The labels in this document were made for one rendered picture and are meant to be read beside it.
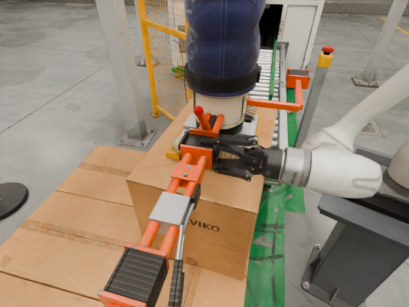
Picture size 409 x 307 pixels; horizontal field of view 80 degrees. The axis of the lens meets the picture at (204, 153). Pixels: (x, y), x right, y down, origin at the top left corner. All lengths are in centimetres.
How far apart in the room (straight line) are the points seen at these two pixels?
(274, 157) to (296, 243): 127
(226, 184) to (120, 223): 61
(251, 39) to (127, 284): 61
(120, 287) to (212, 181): 42
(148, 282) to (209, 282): 61
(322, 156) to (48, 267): 103
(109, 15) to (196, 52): 150
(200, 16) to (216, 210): 50
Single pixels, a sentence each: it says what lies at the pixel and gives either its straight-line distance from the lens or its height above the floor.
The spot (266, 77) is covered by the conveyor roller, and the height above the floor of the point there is 55.
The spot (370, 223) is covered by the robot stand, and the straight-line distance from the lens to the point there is 105.
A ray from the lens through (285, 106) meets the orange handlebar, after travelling 87.
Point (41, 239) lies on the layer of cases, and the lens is 128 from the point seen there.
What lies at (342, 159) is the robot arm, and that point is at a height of 113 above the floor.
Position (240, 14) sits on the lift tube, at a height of 136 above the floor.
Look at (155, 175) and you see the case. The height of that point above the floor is 94.
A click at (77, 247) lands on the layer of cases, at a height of 54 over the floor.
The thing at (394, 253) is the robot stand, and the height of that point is 55.
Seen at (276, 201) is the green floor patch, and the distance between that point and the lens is 199.
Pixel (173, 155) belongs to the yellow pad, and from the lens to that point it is 81.
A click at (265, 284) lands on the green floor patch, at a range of 163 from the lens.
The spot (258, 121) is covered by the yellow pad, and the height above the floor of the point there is 97.
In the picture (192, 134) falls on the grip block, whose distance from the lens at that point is 67.
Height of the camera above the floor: 147
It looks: 39 degrees down
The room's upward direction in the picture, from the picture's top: straight up
